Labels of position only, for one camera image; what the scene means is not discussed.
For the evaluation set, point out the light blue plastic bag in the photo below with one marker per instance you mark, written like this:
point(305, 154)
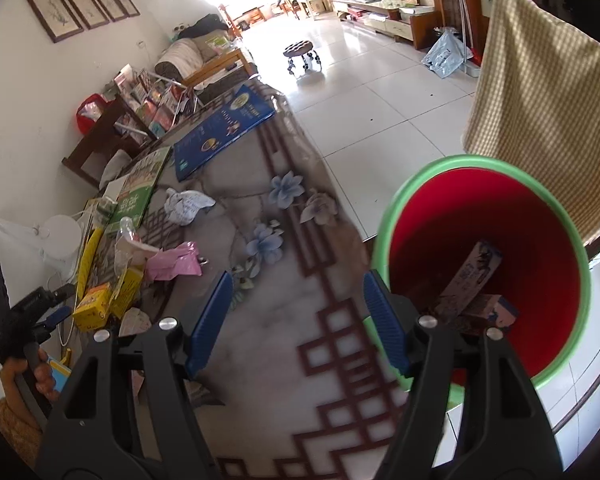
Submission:
point(442, 55)

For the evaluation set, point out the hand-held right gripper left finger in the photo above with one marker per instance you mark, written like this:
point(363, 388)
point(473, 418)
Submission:
point(210, 320)

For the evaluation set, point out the small brown carton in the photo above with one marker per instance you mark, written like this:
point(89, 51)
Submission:
point(495, 311)

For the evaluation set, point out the yellow carton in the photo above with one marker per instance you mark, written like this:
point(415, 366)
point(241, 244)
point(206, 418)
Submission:
point(127, 285)

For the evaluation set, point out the round brown stool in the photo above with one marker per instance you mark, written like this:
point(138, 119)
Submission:
point(300, 51)

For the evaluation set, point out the row of magazines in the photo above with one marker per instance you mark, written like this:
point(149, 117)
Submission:
point(152, 102)

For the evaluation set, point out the green snack packet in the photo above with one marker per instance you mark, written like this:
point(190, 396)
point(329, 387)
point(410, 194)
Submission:
point(137, 185)

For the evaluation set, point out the blue and yellow card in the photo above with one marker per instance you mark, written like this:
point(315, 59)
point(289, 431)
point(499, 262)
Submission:
point(60, 376)

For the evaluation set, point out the small yellow box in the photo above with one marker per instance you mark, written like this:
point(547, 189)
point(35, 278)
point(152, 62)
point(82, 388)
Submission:
point(92, 306)

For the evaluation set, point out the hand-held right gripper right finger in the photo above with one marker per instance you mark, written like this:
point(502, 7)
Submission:
point(382, 325)

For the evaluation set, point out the dark wooden shelf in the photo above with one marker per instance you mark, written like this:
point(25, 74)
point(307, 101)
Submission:
point(95, 150)

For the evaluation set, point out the tall wooden cabinet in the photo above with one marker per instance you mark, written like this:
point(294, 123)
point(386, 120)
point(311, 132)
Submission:
point(447, 0)

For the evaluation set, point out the low wooden cabinet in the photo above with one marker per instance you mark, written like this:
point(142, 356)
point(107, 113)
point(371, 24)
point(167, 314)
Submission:
point(380, 17)

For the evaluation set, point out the person's left hand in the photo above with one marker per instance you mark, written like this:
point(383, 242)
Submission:
point(44, 376)

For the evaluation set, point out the white paper scrap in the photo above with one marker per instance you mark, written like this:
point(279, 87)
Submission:
point(135, 321)

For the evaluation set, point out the red bag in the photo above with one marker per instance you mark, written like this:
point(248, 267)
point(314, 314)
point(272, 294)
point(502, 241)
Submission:
point(92, 112)

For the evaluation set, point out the pink plastic bag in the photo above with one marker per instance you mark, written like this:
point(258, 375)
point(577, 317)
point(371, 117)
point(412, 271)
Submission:
point(175, 262)

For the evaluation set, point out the wooden sofa with cushions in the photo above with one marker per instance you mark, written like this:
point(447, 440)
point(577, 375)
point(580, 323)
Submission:
point(180, 55)

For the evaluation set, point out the blue book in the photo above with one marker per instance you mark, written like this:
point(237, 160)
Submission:
point(220, 130)

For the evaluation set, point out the clear plastic bottle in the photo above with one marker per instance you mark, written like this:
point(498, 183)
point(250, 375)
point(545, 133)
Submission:
point(126, 237)

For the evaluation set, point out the beige checked cloth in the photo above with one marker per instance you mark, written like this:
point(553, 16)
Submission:
point(530, 85)

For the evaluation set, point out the red bin with green rim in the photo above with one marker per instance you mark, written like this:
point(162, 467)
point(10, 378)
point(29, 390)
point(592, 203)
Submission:
point(530, 240)

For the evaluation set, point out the white round lamp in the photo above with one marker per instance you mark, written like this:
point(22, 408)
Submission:
point(60, 232)

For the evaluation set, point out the printed grey carton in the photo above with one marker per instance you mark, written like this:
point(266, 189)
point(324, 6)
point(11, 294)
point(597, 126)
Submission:
point(472, 270)

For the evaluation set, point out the long yellow packet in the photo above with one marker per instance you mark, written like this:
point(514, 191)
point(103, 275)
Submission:
point(87, 260)

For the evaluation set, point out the white paper sheets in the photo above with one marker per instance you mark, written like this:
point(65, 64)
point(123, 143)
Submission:
point(114, 175)

